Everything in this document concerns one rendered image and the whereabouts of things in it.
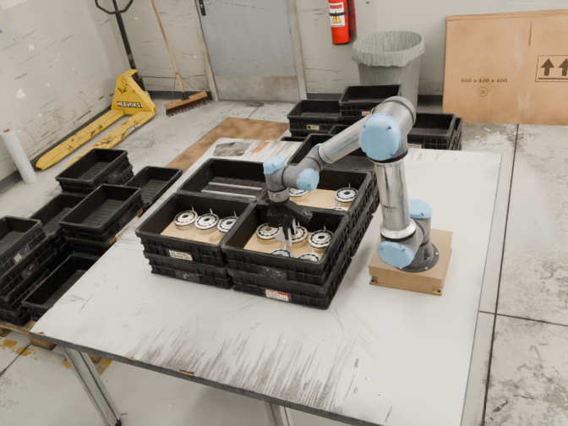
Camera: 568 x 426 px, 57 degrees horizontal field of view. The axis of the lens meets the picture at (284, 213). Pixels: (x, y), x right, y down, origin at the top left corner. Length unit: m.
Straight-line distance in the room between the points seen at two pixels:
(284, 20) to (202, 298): 3.44
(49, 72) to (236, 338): 4.07
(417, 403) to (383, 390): 0.11
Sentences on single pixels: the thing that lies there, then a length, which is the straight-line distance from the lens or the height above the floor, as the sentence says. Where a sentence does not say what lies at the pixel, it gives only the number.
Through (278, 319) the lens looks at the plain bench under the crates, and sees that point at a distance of 1.93.
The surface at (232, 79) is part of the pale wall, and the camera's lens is 5.53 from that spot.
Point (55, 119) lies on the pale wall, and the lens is 5.55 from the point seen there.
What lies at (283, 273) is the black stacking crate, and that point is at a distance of 1.87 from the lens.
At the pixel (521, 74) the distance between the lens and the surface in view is 4.60.
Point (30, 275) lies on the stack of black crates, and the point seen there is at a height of 0.37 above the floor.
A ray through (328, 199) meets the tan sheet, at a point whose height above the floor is 0.83.
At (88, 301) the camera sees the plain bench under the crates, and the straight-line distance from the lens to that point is 2.30.
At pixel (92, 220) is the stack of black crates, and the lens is 3.23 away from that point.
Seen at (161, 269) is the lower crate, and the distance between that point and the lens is 2.23.
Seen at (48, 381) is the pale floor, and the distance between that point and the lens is 3.12.
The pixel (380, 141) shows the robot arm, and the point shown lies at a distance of 1.49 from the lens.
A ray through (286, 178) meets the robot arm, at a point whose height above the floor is 1.16.
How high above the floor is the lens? 2.07
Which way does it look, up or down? 34 degrees down
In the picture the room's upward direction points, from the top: 10 degrees counter-clockwise
